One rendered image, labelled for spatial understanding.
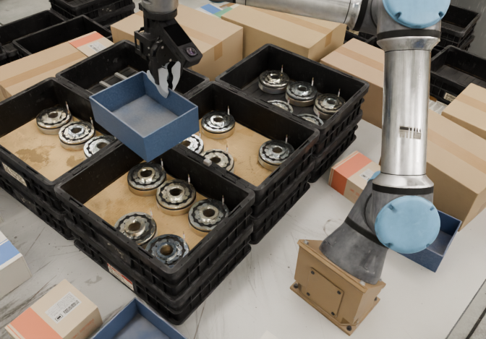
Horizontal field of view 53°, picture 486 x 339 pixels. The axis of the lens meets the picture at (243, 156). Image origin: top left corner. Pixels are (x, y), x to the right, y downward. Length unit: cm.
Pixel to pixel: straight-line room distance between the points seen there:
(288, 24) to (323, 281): 108
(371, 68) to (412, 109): 85
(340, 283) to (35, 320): 68
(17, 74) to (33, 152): 39
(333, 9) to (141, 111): 50
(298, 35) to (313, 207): 69
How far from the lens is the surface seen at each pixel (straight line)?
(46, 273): 139
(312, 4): 109
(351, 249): 111
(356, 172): 149
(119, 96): 119
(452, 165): 148
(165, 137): 105
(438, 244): 147
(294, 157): 127
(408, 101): 96
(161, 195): 127
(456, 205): 148
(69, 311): 122
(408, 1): 95
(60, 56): 188
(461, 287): 141
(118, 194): 133
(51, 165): 146
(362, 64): 181
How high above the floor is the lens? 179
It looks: 43 degrees down
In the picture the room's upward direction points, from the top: 2 degrees clockwise
